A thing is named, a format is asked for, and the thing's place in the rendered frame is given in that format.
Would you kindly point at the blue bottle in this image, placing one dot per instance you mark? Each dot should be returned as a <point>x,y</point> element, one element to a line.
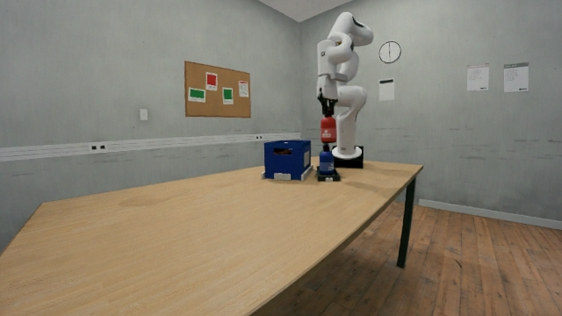
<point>326,161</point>

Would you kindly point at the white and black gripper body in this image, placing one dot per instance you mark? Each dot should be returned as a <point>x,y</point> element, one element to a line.
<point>327,86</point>

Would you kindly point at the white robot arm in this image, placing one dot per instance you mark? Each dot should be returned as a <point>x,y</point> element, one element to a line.
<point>354,97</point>

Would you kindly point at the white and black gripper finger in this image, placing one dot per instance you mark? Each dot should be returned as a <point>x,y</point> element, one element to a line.
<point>332,105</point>
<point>323,103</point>

